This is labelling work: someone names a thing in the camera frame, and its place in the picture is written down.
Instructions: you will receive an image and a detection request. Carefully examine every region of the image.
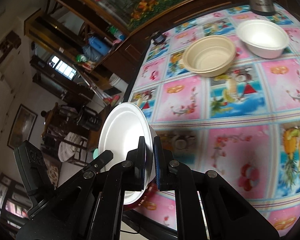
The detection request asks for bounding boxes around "blue plastic jug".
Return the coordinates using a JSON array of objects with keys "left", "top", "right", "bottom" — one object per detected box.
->
[{"left": 87, "top": 35, "right": 109, "bottom": 55}]

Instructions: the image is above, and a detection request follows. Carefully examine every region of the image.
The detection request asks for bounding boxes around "striped seat cushion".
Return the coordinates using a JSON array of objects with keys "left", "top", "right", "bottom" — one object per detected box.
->
[{"left": 59, "top": 132, "right": 87, "bottom": 162}]

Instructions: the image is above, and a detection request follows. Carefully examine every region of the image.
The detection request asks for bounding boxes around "low wooden cabinet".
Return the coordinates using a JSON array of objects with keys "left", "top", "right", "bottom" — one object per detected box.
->
[{"left": 75, "top": 0, "right": 243, "bottom": 90}]

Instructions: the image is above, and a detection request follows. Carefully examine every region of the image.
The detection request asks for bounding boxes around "window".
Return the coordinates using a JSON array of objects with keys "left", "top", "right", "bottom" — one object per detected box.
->
[{"left": 49, "top": 55, "right": 77, "bottom": 80}]

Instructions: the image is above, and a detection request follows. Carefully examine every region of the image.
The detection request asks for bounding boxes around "red scalloped plate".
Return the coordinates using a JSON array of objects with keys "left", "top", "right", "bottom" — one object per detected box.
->
[{"left": 132, "top": 181, "right": 157, "bottom": 210}]

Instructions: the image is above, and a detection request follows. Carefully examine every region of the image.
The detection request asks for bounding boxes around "framed wall picture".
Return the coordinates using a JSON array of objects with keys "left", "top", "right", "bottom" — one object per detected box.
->
[{"left": 7, "top": 104, "right": 38, "bottom": 150}]

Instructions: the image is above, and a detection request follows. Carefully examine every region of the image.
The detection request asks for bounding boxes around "mop with metal handle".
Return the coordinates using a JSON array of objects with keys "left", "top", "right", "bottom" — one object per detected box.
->
[{"left": 75, "top": 65, "right": 122, "bottom": 105}]

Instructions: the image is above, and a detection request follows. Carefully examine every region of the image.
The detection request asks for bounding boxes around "wooden chair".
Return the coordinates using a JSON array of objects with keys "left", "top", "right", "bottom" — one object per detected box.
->
[{"left": 41, "top": 102, "right": 90, "bottom": 165}]

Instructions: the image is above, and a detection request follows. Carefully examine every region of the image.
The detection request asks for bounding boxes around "white bucket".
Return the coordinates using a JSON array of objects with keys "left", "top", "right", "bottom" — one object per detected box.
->
[{"left": 108, "top": 73, "right": 128, "bottom": 93}]

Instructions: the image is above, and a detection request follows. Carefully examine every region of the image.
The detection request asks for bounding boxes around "small black jar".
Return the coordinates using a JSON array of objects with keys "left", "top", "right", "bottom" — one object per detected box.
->
[{"left": 151, "top": 31, "right": 167, "bottom": 45}]

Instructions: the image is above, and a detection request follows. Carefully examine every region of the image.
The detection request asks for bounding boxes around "printed fruit tablecloth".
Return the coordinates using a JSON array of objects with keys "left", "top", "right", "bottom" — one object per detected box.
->
[{"left": 126, "top": 2, "right": 300, "bottom": 233}]

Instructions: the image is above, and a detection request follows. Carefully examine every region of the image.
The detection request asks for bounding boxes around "large beige bowl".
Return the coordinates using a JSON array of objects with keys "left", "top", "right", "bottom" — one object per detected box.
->
[{"left": 181, "top": 35, "right": 237, "bottom": 77}]

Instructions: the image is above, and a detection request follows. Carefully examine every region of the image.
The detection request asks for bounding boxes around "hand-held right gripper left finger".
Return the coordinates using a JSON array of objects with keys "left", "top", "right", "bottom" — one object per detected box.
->
[{"left": 16, "top": 136, "right": 146, "bottom": 240}]

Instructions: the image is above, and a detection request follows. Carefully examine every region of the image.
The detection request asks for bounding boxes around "white foam bowl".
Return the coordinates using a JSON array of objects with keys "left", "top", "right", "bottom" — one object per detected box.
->
[
  {"left": 98, "top": 102, "right": 158, "bottom": 205},
  {"left": 236, "top": 19, "right": 290, "bottom": 59}
]

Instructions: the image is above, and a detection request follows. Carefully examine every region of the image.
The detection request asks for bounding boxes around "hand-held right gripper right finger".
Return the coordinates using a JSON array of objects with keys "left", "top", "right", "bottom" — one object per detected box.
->
[{"left": 154, "top": 136, "right": 280, "bottom": 240}]

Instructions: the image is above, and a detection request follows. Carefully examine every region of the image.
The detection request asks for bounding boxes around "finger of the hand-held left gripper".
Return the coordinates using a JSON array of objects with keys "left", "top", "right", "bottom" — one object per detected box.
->
[{"left": 82, "top": 149, "right": 115, "bottom": 174}]

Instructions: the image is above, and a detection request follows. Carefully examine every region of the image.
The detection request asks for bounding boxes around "black container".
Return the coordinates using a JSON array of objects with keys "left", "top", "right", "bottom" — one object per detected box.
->
[{"left": 76, "top": 106, "right": 103, "bottom": 132}]

